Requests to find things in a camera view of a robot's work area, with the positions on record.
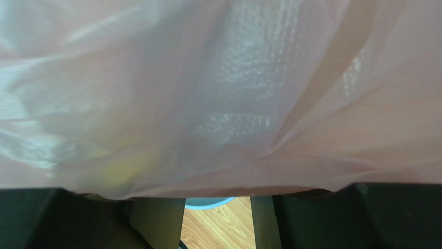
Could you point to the pink peach-print plastic bag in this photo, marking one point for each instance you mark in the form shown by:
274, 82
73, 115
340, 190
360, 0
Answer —
128, 99

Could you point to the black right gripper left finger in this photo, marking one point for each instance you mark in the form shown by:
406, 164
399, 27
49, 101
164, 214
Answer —
57, 218

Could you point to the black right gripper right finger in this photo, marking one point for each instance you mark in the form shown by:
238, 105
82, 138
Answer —
362, 215

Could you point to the blue plate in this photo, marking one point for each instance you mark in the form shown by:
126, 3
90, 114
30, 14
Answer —
206, 203

